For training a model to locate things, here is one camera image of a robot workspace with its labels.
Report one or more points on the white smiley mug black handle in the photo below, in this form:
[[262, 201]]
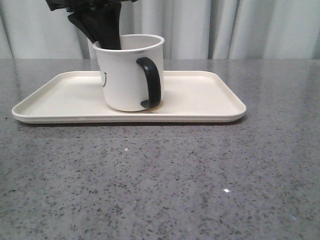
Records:
[[133, 77]]

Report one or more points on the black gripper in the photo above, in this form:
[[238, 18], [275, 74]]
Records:
[[98, 26]]

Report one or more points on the cream rectangular plastic tray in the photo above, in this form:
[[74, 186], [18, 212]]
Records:
[[77, 97]]

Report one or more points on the light grey curtain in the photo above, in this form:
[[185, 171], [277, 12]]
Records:
[[192, 29]]

